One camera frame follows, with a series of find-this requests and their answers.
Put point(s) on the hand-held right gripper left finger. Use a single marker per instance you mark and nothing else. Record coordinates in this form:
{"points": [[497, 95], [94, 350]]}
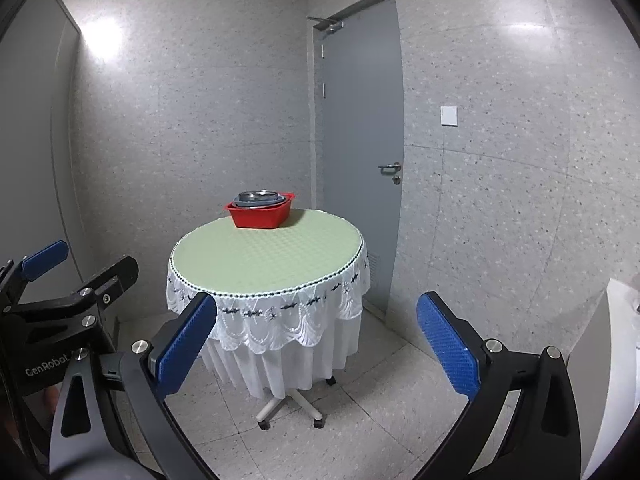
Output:
{"points": [[182, 345]]}

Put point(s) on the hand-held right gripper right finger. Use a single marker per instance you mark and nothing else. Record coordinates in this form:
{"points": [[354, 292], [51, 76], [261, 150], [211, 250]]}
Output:
{"points": [[449, 345]]}

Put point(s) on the white cabinet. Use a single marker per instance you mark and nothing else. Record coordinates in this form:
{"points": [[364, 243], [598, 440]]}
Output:
{"points": [[610, 360]]}

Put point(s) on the large steel bowl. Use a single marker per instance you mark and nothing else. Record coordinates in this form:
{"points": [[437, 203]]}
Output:
{"points": [[257, 197]]}

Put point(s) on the white wheeled table base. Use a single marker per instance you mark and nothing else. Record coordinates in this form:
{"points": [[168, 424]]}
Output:
{"points": [[295, 402]]}

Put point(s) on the green round table mat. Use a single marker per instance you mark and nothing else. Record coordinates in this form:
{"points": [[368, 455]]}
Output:
{"points": [[265, 255]]}

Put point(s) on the red square plastic bowl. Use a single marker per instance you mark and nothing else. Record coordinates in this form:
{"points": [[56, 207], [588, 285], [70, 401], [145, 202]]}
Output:
{"points": [[259, 216]]}

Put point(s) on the blue plastic bowl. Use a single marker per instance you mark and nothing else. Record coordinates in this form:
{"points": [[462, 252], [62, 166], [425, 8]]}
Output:
{"points": [[280, 201]]}

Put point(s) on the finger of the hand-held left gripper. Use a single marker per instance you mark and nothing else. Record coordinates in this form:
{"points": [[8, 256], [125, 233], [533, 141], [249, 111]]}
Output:
{"points": [[112, 275], [46, 259]]}

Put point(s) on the grey door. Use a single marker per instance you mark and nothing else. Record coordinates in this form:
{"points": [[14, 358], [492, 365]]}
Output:
{"points": [[362, 110]]}

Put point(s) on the round table green cloth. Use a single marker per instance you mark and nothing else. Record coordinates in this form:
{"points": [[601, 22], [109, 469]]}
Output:
{"points": [[290, 330]]}

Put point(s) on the metal door closer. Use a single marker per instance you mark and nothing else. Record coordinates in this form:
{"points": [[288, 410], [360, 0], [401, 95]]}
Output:
{"points": [[326, 22]]}

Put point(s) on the white wall switch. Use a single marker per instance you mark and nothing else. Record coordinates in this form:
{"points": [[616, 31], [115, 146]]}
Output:
{"points": [[449, 115]]}

